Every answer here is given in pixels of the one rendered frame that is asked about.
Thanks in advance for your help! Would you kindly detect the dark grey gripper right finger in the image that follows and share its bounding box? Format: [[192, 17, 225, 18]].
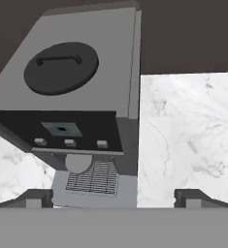
[[174, 188, 228, 208]]

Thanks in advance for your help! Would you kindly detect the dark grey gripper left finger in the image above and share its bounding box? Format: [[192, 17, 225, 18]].
[[0, 189, 54, 208]]

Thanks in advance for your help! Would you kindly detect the grey coffee machine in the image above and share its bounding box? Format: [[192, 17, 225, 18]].
[[0, 1, 143, 209]]

